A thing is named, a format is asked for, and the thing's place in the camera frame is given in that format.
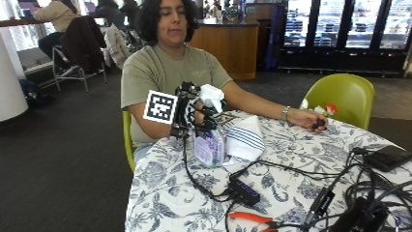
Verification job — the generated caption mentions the small black object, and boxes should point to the small black object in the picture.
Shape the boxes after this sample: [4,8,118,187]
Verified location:
[312,118,328,131]

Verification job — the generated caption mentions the clear spray bottle white trigger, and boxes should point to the clear spray bottle white trigger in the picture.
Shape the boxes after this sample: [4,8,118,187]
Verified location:
[190,83,228,169]

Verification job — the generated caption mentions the small white and orange toy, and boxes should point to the small white and orange toy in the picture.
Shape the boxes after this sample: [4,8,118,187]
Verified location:
[298,98,338,118]

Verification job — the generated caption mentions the green plastic chair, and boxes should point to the green plastic chair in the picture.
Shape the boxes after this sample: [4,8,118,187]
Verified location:
[301,72,376,131]
[121,110,136,173]

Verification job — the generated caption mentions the white marker cube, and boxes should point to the white marker cube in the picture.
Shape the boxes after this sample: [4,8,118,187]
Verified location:
[141,90,178,126]

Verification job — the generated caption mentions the white cloth with blue stripes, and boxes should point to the white cloth with blue stripes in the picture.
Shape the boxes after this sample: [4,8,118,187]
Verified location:
[221,115,268,166]

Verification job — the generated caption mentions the the person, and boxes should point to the the person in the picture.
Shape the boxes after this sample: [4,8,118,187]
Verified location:
[120,0,329,164]

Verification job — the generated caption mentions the flat black box device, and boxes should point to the flat black box device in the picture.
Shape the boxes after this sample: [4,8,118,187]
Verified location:
[361,144,412,173]

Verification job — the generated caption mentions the wooden counter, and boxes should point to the wooden counter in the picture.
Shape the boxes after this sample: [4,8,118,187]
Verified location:
[188,18,260,81]

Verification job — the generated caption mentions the black usb hub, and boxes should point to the black usb hub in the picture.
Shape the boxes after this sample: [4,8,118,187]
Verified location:
[228,179,262,208]

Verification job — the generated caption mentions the blue floral white tablecloth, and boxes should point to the blue floral white tablecloth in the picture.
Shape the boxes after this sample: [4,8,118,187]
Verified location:
[124,110,412,232]

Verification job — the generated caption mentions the glass door display fridge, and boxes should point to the glass door display fridge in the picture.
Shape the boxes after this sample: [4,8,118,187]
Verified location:
[264,0,412,77]

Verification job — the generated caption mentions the black electronic device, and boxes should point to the black electronic device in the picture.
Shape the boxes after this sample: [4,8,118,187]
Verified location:
[328,196,392,232]

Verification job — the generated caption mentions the white padded jacket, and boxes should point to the white padded jacket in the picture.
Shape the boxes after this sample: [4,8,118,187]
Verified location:
[101,23,130,70]

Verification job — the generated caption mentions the grey metal chair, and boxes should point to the grey metal chair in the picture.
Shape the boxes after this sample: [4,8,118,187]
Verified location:
[50,44,108,95]

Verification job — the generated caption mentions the dark jacket on chair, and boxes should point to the dark jacket on chair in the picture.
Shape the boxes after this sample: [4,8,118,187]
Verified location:
[57,14,108,74]

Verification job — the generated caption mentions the dark bag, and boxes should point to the dark bag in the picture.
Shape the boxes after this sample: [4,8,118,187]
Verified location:
[17,78,56,108]

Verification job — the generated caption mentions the white round pillar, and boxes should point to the white round pillar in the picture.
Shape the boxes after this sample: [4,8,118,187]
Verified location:
[0,26,29,123]

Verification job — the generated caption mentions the dark wooden high table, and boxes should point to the dark wooden high table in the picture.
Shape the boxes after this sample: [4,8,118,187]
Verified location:
[0,16,49,28]

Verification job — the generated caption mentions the black hub cable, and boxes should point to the black hub cable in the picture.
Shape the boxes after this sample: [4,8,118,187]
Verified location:
[229,159,349,182]

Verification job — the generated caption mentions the black glove cable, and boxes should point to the black glove cable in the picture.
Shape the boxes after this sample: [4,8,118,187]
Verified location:
[181,134,237,203]

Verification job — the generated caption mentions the black cable adapter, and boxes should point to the black cable adapter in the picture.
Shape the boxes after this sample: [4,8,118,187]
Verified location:
[302,187,337,228]

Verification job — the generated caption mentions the bundle of black cables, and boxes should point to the bundle of black cables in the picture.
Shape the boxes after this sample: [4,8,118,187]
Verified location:
[300,147,412,232]

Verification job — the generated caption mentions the orange handled pliers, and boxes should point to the orange handled pliers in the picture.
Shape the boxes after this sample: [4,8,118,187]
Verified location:
[228,211,281,232]

